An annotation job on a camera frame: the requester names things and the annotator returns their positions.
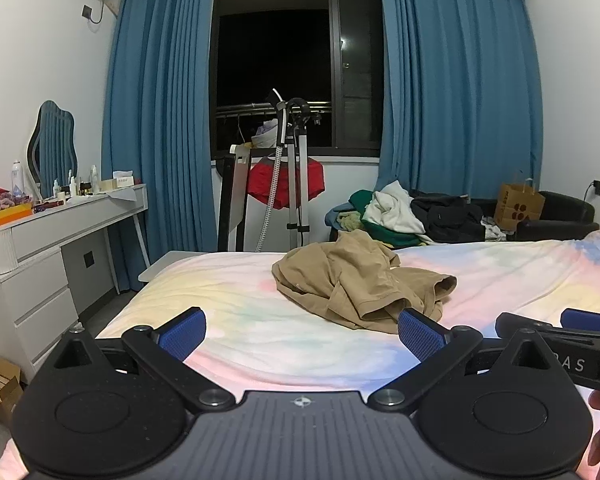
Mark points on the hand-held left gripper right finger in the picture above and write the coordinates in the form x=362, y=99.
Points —
x=420, y=336

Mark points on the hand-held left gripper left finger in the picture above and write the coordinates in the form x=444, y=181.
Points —
x=182, y=336

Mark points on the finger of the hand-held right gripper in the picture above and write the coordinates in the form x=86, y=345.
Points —
x=517, y=322
x=582, y=320

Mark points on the tan shirt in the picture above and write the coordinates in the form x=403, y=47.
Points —
x=360, y=280

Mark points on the pastel tie-dye bedsheet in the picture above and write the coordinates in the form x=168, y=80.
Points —
x=260, y=320

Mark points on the black sofa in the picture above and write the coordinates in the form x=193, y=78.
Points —
x=565, y=215

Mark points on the brown paper bag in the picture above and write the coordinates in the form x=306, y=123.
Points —
x=517, y=207

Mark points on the black jacket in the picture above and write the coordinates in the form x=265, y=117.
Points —
x=450, y=220

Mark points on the yellow-green towel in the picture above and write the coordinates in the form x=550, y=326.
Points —
x=349, y=221

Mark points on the black and white folded rack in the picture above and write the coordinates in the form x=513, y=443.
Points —
x=232, y=200

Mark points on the green garment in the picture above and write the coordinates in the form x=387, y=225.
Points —
x=362, y=200

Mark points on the white vanity desk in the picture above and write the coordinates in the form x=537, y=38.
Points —
x=35, y=270

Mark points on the tissue box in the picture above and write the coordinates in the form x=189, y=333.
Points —
x=122, y=182

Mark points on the red garment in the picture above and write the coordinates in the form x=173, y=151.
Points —
x=265, y=182

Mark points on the cardboard boxes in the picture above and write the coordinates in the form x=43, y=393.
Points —
x=0, y=390

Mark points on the garment steamer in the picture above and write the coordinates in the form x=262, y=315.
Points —
x=295, y=170

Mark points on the blue curtain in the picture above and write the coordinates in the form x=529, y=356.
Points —
x=155, y=135
x=455, y=85

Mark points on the orange tray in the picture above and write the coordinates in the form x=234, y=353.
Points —
x=5, y=217

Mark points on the white spray bottle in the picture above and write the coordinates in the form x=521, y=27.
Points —
x=16, y=180

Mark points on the wavy blue-framed mirror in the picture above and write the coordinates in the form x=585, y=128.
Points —
x=55, y=145

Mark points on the dark window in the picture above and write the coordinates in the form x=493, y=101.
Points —
x=275, y=50

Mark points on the grey bed frame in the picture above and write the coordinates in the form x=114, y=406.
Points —
x=167, y=262

